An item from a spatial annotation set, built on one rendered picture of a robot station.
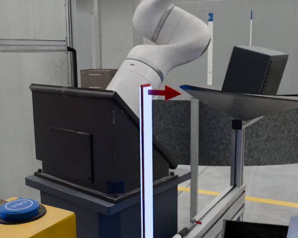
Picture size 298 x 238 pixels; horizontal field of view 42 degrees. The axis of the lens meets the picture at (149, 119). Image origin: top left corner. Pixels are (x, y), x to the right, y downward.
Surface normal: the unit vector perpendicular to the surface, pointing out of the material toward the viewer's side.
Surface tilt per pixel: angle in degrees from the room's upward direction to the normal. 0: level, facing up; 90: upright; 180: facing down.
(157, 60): 75
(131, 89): 62
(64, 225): 90
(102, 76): 90
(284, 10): 90
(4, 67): 90
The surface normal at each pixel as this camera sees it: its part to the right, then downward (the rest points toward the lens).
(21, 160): 0.86, 0.07
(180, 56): 0.51, 0.66
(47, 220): -0.01, -0.98
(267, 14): -0.42, 0.16
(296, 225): -0.83, -0.54
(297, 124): 0.20, 0.17
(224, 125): -0.09, 0.18
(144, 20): -0.44, 0.44
